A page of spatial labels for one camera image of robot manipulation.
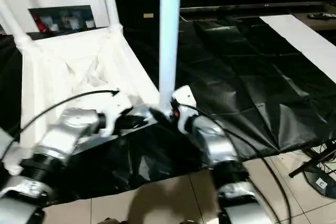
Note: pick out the black robot left foot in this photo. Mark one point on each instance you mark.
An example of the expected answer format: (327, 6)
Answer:
(107, 221)

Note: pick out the black round floor base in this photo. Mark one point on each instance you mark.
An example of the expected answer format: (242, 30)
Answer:
(321, 183)

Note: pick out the small tan label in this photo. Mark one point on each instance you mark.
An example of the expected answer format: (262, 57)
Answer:
(148, 16)

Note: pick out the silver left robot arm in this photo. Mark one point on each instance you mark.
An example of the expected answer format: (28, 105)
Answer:
(58, 140)

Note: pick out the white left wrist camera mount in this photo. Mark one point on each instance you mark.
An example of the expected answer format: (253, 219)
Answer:
(111, 109)

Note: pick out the white flat sheet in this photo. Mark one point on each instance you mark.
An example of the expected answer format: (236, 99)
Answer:
(304, 40)

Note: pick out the black plastic mat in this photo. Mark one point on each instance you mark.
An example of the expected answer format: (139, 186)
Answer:
(247, 82)

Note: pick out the red bottle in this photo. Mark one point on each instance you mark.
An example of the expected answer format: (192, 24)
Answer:
(38, 23)

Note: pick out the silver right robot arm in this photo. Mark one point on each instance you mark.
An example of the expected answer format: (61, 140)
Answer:
(215, 145)

